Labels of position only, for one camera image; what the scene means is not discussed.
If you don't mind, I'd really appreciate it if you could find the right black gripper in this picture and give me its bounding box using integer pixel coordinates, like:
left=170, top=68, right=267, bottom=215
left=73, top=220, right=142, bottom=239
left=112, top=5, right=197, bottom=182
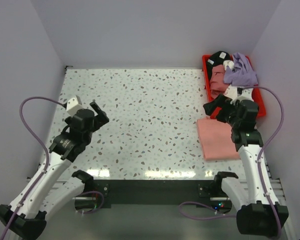
left=202, top=93, right=240, bottom=128

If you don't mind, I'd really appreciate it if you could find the salmon pink t shirt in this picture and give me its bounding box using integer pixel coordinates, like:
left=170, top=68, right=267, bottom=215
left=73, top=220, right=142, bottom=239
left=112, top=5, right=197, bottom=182
left=196, top=118, right=240, bottom=161

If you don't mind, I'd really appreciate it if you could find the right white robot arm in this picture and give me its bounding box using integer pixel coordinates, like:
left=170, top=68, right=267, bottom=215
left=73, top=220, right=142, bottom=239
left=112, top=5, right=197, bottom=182
left=203, top=94, right=289, bottom=239

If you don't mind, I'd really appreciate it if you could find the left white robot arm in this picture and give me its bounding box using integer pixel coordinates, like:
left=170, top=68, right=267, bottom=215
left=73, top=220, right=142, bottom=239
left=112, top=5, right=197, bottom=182
left=0, top=96, right=109, bottom=240

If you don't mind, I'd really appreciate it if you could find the dusty rose t shirt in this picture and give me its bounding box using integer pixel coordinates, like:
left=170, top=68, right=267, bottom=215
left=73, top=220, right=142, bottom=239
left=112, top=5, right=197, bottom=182
left=209, top=64, right=229, bottom=99

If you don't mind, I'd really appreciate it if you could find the red plastic bin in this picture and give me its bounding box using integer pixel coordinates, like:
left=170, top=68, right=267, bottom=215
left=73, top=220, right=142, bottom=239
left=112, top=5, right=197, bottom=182
left=202, top=54, right=267, bottom=119

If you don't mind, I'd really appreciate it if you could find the lavender t shirt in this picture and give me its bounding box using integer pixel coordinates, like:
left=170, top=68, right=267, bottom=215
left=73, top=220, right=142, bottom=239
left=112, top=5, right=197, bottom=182
left=223, top=51, right=259, bottom=87

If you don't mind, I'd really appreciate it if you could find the black t shirt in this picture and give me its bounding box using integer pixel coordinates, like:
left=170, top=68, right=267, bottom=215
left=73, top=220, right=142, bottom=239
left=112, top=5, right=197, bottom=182
left=206, top=50, right=231, bottom=74

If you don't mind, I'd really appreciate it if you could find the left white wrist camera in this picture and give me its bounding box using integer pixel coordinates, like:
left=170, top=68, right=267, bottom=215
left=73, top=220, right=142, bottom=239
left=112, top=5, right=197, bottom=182
left=66, top=95, right=83, bottom=117

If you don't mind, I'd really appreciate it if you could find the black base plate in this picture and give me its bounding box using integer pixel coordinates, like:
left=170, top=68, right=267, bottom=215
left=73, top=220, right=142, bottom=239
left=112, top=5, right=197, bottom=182
left=64, top=174, right=242, bottom=215

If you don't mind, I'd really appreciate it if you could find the aluminium frame rail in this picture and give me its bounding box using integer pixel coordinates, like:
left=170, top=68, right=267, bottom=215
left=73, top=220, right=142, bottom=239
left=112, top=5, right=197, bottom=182
left=9, top=147, right=297, bottom=240

